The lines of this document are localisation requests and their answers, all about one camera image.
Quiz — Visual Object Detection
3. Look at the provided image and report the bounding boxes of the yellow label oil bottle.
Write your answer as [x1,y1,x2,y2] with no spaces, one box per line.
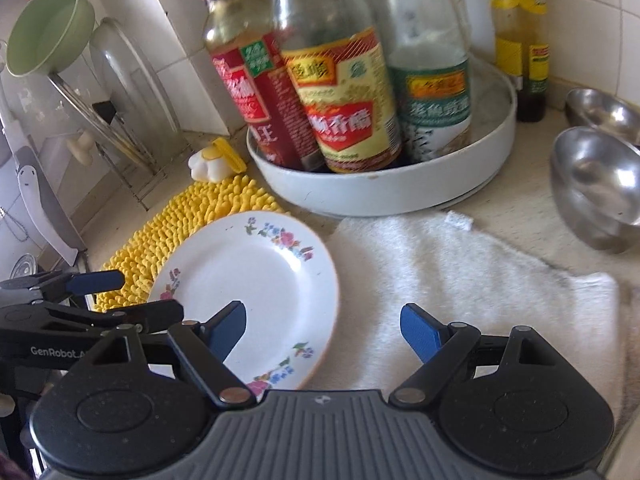
[490,0,551,124]

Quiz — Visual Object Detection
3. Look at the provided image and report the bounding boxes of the white round tray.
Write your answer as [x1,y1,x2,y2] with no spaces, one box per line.
[246,62,519,219]

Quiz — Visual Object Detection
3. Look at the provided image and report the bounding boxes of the green label soy sauce bottle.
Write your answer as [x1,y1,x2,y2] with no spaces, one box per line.
[370,0,474,164]

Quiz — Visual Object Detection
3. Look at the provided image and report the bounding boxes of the glass lid with black knob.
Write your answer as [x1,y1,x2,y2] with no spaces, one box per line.
[90,17,182,162]

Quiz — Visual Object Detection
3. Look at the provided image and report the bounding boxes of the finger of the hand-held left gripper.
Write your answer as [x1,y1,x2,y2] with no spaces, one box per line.
[0,269,126,302]
[0,299,185,336]

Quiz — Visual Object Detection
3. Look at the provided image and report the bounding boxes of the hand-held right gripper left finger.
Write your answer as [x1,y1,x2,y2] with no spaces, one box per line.
[65,301,257,409]

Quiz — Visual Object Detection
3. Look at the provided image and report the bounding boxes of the glass lid with white knob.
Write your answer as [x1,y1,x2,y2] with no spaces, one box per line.
[30,80,151,196]

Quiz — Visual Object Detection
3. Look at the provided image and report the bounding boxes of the light green plastic bowl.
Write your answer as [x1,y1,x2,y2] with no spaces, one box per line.
[6,0,96,77]

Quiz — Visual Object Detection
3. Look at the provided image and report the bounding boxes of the white towel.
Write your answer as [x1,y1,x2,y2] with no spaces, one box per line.
[299,210,624,411]

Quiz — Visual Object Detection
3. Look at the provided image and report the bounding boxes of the red yellow label vinegar bottle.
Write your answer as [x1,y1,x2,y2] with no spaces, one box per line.
[270,0,404,175]

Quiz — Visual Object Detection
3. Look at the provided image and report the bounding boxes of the red label sauce bottle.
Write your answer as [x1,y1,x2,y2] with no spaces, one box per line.
[192,0,327,174]

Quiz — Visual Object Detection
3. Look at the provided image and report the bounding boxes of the white floral plate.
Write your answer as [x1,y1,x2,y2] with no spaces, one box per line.
[148,211,341,397]

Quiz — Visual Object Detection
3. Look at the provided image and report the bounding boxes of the yellow chenille mat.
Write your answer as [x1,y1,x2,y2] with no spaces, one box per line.
[95,170,292,314]

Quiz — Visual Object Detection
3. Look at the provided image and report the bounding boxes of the stainless steel bowl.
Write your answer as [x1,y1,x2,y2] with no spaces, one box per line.
[565,88,640,149]
[550,127,640,255]

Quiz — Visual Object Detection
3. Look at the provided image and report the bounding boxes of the white kitchen knife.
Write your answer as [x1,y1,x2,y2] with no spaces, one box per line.
[0,112,90,267]

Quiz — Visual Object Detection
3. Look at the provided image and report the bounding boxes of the white yellow flower-shaped holder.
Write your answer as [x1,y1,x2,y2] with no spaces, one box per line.
[188,137,249,184]

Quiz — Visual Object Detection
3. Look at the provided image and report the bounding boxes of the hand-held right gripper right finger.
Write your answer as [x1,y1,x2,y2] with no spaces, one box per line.
[389,302,572,409]

